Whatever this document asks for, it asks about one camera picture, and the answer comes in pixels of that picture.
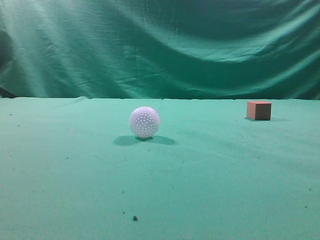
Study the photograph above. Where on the red cube block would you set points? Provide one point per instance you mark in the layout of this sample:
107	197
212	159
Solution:
259	110

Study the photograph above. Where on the white dimpled golf ball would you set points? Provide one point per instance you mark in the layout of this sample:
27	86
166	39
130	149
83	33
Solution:
144	122

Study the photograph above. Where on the green backdrop cloth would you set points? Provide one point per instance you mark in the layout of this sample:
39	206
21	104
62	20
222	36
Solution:
160	49

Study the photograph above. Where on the green table cloth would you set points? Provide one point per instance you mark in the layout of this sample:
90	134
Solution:
71	169

